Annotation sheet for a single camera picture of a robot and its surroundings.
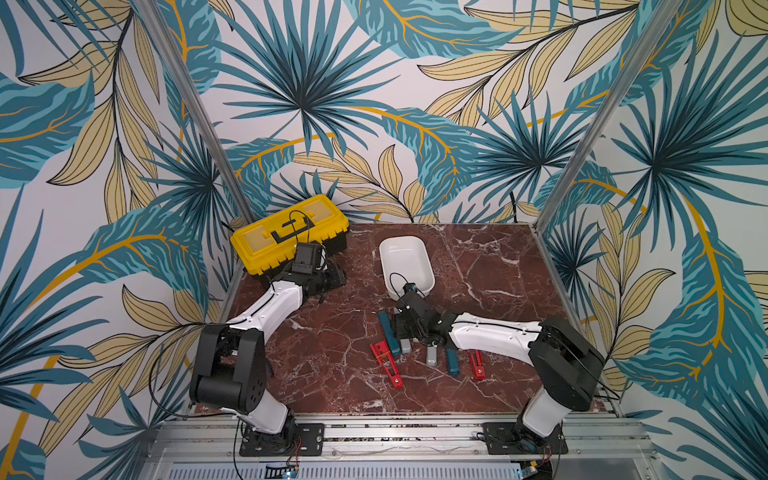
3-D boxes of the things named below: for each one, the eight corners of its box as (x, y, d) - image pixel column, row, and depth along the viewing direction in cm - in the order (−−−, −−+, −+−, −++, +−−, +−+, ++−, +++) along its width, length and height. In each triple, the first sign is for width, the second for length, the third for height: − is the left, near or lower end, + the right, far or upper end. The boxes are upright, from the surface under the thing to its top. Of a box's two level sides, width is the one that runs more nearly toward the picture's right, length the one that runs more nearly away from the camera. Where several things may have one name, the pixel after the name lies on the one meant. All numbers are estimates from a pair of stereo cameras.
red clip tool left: (396, 390, 83) (396, 388, 81) (370, 346, 91) (370, 344, 89) (408, 382, 84) (409, 380, 83) (382, 339, 92) (382, 337, 90)
